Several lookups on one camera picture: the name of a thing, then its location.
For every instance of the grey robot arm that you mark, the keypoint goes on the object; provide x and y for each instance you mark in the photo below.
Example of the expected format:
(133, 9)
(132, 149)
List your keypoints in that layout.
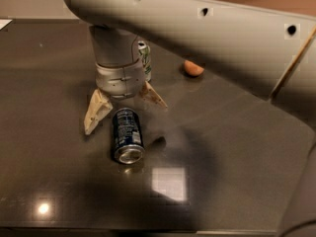
(269, 53)

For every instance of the orange fruit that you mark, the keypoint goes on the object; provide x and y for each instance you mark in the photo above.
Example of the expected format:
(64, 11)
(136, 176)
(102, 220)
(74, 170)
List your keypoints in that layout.
(192, 69)

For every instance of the blue pepsi can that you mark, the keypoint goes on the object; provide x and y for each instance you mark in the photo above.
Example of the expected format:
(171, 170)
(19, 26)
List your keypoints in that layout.
(128, 141)

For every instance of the white green 7up can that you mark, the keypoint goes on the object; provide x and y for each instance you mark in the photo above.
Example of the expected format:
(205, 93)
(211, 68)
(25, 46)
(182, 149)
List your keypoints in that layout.
(144, 53)

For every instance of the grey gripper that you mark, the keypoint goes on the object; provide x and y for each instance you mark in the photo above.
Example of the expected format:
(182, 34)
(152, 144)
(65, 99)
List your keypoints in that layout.
(119, 79)

